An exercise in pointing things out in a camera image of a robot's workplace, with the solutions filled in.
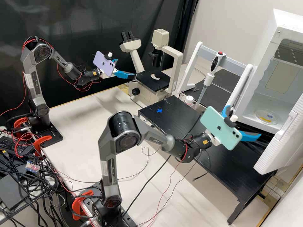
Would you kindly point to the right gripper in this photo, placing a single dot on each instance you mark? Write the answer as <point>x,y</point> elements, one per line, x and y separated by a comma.
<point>216,140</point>

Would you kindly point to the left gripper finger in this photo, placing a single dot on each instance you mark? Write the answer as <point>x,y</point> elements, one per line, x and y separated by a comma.
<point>116,61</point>
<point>124,75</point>

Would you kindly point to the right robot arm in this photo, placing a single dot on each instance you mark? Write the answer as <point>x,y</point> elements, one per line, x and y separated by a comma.
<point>123,127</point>

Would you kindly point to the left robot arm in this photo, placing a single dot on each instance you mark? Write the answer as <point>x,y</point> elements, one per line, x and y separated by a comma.
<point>30,80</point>

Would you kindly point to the petri dish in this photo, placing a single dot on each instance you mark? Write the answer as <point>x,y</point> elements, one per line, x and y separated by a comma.
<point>262,118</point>

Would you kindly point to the incubator door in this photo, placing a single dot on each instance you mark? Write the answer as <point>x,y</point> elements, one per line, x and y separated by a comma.
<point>279,153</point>

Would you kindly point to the white incubator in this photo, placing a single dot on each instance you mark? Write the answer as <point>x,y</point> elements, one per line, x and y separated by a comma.
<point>260,71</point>

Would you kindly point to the cream microscope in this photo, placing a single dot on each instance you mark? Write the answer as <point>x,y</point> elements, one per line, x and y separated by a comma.
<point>146,92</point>

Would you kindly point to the black platform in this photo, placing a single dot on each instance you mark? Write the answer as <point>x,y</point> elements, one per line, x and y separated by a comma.
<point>170,111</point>
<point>227,76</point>
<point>213,94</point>
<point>225,170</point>

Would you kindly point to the white-capped bottle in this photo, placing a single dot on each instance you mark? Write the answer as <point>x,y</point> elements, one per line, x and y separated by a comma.
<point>189,98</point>

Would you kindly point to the white pipette stand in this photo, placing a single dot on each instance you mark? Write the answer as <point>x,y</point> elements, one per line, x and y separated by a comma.
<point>233,62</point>

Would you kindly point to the pipette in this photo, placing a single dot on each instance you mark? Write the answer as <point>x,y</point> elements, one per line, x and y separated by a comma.
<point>217,61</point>

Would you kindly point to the red clamp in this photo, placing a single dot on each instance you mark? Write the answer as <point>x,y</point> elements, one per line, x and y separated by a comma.
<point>43,139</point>
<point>78,205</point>
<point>20,123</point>

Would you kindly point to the small circuit board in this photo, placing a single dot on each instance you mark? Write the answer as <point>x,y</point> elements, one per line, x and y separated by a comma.
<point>32,167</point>

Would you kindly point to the dark grey box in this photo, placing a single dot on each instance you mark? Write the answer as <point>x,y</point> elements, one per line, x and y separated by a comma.
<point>11,191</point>

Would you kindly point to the left wrist camera phone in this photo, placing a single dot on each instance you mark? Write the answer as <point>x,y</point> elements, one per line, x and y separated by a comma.
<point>104,63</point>

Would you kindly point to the wrist camera phone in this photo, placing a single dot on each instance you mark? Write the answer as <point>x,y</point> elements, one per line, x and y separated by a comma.
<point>217,127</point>
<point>104,63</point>

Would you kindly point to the right wrist camera phone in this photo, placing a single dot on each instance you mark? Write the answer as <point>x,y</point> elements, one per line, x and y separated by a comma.
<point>217,127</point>

